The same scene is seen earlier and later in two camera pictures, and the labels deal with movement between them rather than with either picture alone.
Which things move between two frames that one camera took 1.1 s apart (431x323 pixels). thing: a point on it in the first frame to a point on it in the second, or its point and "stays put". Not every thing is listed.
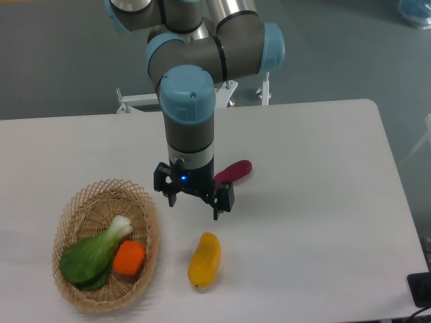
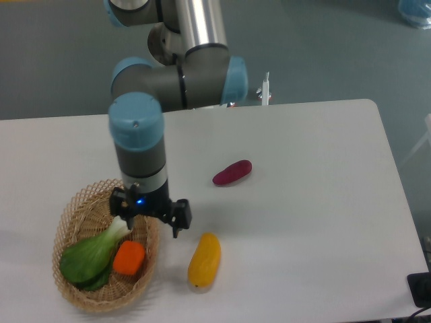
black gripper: [175, 177] to [157, 204]
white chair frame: [427, 136] stays put
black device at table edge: [419, 284] stays put
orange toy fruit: [129, 258] stays put
